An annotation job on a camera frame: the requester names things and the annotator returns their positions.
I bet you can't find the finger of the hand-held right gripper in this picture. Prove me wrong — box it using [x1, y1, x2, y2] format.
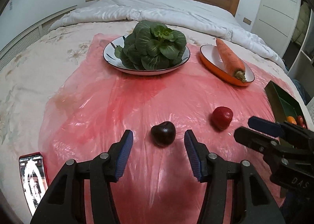
[234, 126, 295, 163]
[248, 116, 314, 141]

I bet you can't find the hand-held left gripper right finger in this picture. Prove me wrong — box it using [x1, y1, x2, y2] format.
[184, 130, 286, 224]

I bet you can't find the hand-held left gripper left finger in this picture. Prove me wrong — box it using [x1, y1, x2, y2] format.
[30, 130, 134, 224]

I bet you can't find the green rectangular tray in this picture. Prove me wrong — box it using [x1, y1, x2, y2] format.
[264, 80, 308, 129]

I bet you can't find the dark purple plum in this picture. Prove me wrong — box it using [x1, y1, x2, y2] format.
[150, 121, 176, 146]

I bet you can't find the blue towel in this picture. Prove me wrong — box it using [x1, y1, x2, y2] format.
[293, 79, 307, 104]

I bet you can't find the pink plastic sheet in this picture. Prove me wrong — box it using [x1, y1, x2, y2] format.
[39, 33, 295, 224]

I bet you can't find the white open closet shelf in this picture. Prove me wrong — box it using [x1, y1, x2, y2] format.
[282, 1, 314, 77]

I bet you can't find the carrot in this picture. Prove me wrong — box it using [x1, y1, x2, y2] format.
[216, 38, 246, 83]

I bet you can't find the orange enamel plate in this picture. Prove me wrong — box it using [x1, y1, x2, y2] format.
[199, 44, 255, 86]

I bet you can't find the smartphone with red case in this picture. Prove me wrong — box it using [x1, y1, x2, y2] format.
[19, 152, 49, 217]

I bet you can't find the white plate with dark rim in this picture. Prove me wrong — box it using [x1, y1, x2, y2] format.
[103, 35, 191, 75]

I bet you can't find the light green jacket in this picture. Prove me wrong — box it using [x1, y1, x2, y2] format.
[293, 2, 311, 45]

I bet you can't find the dark green leafy vegetable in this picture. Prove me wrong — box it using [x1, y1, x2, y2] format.
[115, 20, 187, 71]

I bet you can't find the white wardrobe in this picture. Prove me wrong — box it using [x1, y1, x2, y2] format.
[251, 0, 302, 54]

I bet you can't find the floral bedsheet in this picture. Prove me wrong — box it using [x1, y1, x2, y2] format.
[0, 22, 314, 224]

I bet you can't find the white duvet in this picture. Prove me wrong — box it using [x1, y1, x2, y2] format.
[48, 0, 287, 70]

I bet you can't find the white slatted radiator cover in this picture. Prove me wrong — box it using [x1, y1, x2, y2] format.
[0, 5, 78, 70]

